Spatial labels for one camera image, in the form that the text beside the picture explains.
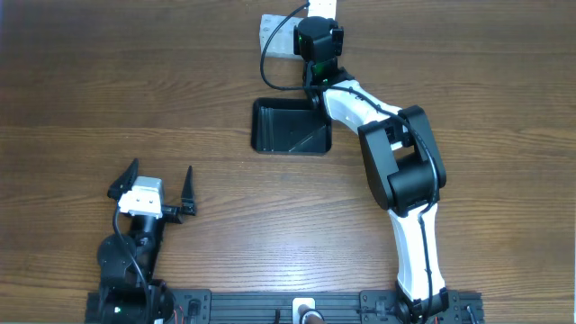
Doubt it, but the mounting rail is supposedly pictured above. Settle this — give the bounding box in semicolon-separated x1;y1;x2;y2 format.
85;288;486;324

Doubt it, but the black cable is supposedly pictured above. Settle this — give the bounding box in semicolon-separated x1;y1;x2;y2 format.
259;1;441;312
111;206;154;316

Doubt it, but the black tray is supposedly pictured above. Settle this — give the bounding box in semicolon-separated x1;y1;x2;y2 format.
250;97;334;157

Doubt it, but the white test tube rack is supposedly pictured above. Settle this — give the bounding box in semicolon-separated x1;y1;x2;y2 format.
257;13;302;60

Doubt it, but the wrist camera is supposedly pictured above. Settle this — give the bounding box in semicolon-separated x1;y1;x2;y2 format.
117;175;165;221
307;0;338;21

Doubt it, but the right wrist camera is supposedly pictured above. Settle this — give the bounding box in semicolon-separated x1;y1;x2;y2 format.
307;0;338;21

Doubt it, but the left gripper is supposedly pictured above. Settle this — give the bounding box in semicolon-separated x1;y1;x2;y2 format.
106;157;199;225

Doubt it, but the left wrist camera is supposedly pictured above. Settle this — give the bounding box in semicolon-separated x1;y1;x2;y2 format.
117;175;165;221

